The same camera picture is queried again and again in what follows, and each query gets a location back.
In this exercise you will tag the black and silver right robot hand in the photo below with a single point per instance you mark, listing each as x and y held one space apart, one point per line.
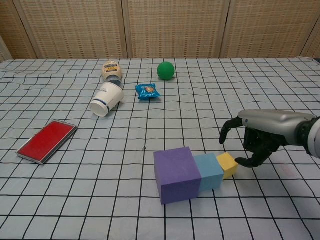
270 122

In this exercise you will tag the small yellow foam cube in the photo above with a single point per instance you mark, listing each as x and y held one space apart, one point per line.
227 163

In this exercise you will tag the light blue block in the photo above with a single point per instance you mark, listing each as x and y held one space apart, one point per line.
210 172

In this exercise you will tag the purple block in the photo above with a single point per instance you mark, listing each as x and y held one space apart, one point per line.
177 175

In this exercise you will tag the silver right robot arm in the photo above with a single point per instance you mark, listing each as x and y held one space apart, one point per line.
312 137

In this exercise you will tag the green ball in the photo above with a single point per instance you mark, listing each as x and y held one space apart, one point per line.
165 70

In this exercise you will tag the blue snack packet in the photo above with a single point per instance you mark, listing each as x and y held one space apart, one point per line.
147 92

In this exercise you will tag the beige woven folding screen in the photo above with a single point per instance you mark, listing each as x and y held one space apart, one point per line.
160 27

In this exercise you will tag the white paper cup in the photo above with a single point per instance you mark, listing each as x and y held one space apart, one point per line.
107 98

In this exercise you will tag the mayonnaise squeeze bottle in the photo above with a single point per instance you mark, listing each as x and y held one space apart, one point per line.
111 70

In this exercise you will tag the light blue checkered tablecloth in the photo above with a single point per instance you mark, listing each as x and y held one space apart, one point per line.
75 200

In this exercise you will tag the flat red tin box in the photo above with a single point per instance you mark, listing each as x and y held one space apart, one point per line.
46 141

